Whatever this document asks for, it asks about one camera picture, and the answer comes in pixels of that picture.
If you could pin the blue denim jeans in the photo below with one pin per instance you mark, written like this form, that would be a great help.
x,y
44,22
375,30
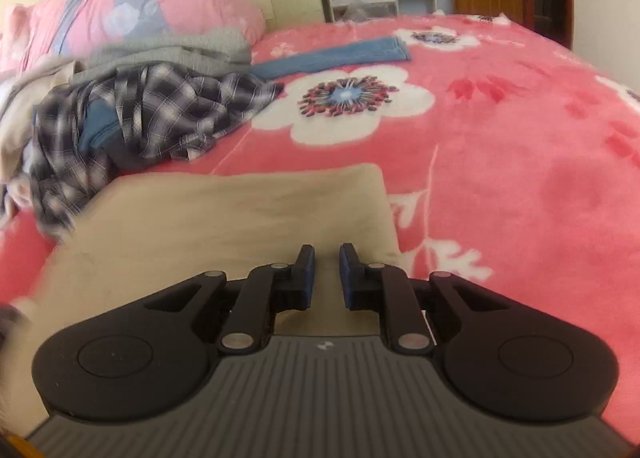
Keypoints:
x,y
330,58

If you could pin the pink floral quilt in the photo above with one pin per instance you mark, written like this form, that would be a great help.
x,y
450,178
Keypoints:
x,y
79,27

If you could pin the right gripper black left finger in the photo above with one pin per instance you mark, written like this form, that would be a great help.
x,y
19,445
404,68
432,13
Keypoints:
x,y
257,299

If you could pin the beige khaki jacket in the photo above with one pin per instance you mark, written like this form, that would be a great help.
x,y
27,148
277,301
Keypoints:
x,y
148,232

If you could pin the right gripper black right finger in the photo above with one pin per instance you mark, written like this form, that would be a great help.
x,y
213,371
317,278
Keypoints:
x,y
386,291

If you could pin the grey sweater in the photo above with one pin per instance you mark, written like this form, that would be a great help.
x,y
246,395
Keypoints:
x,y
220,51

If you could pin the black white plaid shirt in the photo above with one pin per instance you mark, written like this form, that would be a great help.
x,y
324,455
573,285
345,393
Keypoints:
x,y
65,137

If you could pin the red floral bed blanket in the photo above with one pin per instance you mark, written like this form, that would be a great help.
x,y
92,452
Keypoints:
x,y
506,161

